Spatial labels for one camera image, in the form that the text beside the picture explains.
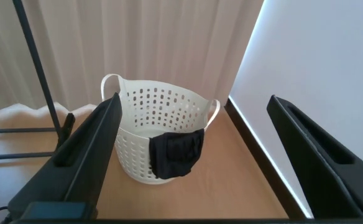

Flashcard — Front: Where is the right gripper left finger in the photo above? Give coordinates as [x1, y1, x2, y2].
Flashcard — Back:
[7, 92, 122, 220]

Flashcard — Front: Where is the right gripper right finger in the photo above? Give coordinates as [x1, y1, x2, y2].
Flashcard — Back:
[267, 95, 363, 219]

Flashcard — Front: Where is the white laundry basket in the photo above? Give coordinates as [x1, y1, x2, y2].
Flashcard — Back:
[100, 73, 221, 185]

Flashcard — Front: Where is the black clothes rack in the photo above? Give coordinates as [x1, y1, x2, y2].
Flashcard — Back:
[0, 0, 76, 162]

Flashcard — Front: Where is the black garment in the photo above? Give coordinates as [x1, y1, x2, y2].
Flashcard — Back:
[149, 128, 206, 180]

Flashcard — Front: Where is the beige curtain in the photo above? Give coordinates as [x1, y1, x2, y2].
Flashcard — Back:
[0, 0, 265, 113]

